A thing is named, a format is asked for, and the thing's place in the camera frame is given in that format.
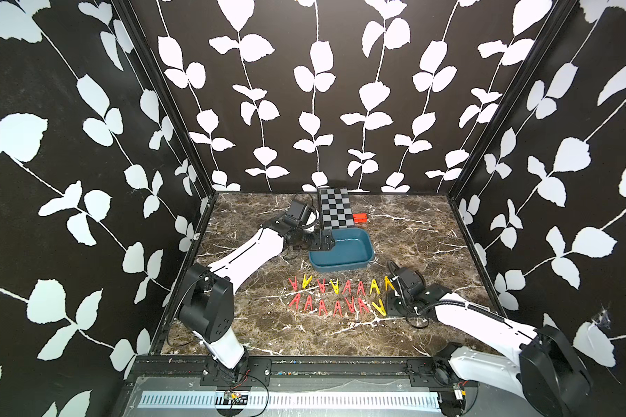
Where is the yellow clothespin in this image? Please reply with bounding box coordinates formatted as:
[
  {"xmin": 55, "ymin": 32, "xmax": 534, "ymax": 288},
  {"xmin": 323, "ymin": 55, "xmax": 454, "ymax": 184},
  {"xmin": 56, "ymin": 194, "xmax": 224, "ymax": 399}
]
[
  {"xmin": 330, "ymin": 280, "xmax": 340, "ymax": 295},
  {"xmin": 370, "ymin": 279, "xmax": 381, "ymax": 295},
  {"xmin": 302, "ymin": 275, "xmax": 314, "ymax": 289},
  {"xmin": 371, "ymin": 299, "xmax": 387, "ymax": 317},
  {"xmin": 384, "ymin": 276, "xmax": 395, "ymax": 293}
]

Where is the teal storage box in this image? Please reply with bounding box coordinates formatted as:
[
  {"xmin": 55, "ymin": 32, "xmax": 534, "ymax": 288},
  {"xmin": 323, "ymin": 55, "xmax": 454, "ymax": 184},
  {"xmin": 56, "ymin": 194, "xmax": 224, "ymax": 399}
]
[{"xmin": 309, "ymin": 228, "xmax": 375, "ymax": 273}]

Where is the red clothespin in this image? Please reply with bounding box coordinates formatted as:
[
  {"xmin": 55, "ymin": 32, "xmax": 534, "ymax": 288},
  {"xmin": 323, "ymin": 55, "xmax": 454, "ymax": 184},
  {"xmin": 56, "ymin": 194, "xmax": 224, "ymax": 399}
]
[
  {"xmin": 288, "ymin": 293, "xmax": 302, "ymax": 311},
  {"xmin": 344, "ymin": 297, "xmax": 358, "ymax": 314},
  {"xmin": 332, "ymin": 300, "xmax": 344, "ymax": 317},
  {"xmin": 341, "ymin": 280, "xmax": 352, "ymax": 296},
  {"xmin": 358, "ymin": 298, "xmax": 370, "ymax": 314},
  {"xmin": 356, "ymin": 281, "xmax": 366, "ymax": 297},
  {"xmin": 288, "ymin": 276, "xmax": 298, "ymax": 292},
  {"xmin": 318, "ymin": 299, "xmax": 329, "ymax": 316},
  {"xmin": 316, "ymin": 280, "xmax": 326, "ymax": 294},
  {"xmin": 303, "ymin": 295, "xmax": 315, "ymax": 313}
]

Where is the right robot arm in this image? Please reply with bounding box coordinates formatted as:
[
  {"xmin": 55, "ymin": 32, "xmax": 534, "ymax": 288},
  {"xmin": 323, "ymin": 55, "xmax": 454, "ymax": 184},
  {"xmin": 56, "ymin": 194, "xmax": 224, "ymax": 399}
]
[{"xmin": 387, "ymin": 262, "xmax": 593, "ymax": 416}]

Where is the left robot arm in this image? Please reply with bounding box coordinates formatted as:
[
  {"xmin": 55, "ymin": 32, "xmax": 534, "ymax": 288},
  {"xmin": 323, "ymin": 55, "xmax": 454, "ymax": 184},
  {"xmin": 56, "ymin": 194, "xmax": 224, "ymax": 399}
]
[{"xmin": 174, "ymin": 221, "xmax": 336, "ymax": 370}]

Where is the black white checkerboard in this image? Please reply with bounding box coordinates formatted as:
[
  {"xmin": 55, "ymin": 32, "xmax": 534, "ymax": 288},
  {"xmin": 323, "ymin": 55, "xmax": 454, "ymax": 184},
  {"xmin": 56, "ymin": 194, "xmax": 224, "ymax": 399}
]
[{"xmin": 318, "ymin": 188, "xmax": 355, "ymax": 229}]

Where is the small red block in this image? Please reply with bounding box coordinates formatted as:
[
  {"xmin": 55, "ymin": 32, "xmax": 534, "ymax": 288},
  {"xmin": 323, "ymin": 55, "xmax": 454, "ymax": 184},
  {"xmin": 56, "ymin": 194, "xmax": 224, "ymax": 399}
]
[{"xmin": 353, "ymin": 213, "xmax": 368, "ymax": 224}]

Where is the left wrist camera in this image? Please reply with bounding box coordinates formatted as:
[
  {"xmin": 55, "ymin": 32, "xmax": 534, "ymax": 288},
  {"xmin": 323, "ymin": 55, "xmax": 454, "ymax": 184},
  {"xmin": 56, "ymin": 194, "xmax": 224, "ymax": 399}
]
[{"xmin": 283, "ymin": 199, "xmax": 316, "ymax": 229}]

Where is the white slotted cable duct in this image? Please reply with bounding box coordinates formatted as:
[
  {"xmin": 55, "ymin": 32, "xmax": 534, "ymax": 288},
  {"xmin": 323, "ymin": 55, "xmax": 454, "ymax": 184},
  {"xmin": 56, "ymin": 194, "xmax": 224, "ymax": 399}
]
[{"xmin": 137, "ymin": 391, "xmax": 441, "ymax": 413}]

